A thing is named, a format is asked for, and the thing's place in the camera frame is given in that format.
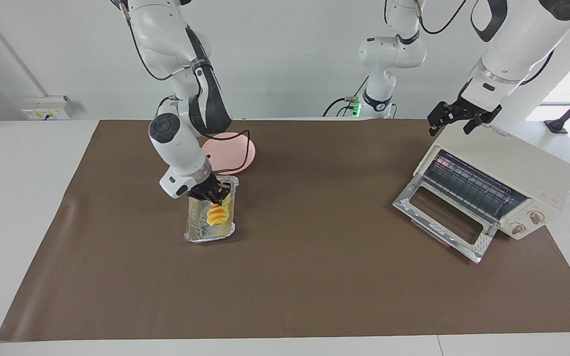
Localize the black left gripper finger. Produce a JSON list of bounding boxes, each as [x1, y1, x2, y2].
[[462, 115, 486, 135], [427, 101, 451, 136]]

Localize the orange striped bread roll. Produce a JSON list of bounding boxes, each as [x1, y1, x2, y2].
[[206, 202, 230, 227]]

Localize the aluminium foil tray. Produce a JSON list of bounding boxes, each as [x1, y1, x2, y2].
[[184, 175, 240, 244]]

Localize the white toaster oven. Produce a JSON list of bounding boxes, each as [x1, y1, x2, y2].
[[413, 121, 570, 241]]

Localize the chrome glass oven door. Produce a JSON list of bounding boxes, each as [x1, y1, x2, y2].
[[392, 173, 500, 264]]

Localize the pink round plate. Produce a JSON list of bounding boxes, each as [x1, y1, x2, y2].
[[201, 132, 258, 175]]

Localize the brown table mat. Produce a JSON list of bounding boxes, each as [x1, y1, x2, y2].
[[0, 119, 570, 342]]

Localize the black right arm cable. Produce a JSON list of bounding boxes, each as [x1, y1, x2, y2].
[[117, 0, 252, 175]]

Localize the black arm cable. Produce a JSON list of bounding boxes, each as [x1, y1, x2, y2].
[[117, 0, 252, 175], [383, 0, 470, 36]]

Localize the oven wire rack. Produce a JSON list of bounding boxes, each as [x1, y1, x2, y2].
[[423, 150, 529, 222]]

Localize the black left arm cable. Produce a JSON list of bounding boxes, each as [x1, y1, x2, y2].
[[383, 0, 470, 36]]

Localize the black arm base cables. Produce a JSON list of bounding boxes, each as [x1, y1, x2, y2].
[[322, 76, 371, 119]]

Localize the white wall socket box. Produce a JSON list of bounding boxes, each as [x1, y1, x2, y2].
[[21, 95, 74, 121]]

